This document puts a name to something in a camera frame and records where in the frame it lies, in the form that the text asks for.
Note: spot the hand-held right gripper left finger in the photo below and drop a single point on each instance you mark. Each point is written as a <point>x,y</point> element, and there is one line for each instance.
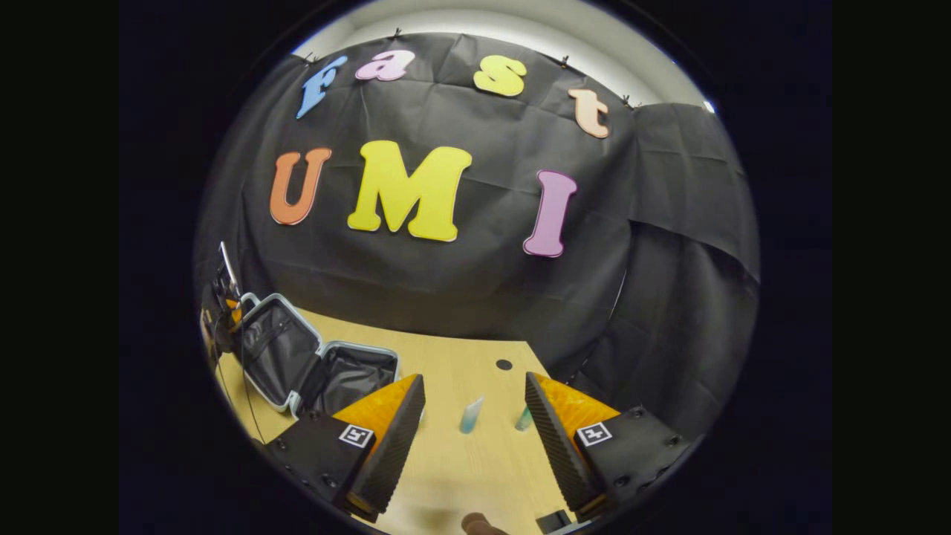
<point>394,453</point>

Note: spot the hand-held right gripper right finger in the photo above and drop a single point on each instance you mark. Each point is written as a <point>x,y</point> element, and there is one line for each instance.
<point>557,446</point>

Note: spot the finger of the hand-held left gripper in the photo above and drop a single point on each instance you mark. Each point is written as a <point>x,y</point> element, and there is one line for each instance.
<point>234,313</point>

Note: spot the green bottle with blue cap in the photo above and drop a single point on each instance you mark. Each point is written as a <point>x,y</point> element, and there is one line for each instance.
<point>524,420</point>

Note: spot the pale blue suitcase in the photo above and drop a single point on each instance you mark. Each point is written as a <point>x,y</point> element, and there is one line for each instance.
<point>275,349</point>

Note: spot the blue and white squeeze tube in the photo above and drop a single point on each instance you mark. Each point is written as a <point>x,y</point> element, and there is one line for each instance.
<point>471,416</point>

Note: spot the black backdrop cloth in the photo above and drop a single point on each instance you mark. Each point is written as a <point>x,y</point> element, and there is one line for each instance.
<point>461,297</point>

